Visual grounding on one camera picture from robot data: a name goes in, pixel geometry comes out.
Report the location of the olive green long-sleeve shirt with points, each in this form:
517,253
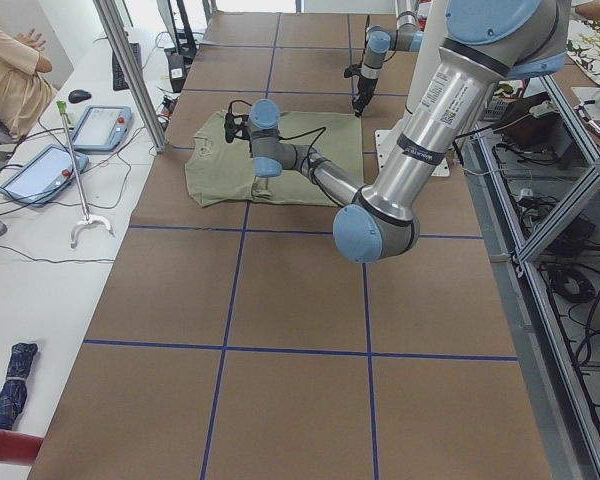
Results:
219,171

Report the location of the aluminium frame post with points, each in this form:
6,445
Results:
114,29

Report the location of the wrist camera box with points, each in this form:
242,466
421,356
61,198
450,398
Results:
352,71

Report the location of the black computer mouse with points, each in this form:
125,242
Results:
78,96

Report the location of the blue teach pendant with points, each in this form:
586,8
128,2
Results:
101,129
42,178

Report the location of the folded dark blue umbrella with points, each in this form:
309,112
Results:
13,394

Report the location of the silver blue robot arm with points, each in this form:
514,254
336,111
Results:
485,42
407,36

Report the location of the red cylinder tube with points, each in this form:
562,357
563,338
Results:
18,448

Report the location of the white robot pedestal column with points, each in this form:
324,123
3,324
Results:
427,62

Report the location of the near blue teach pendant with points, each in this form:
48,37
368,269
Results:
42,178

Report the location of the seated person in beige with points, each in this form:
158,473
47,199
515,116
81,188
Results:
24,93

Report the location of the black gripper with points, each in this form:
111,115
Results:
262,188
365,84

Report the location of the metal reacher grabber stick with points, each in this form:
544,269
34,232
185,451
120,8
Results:
88,219

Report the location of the far blue teach pendant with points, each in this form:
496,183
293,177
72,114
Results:
101,129

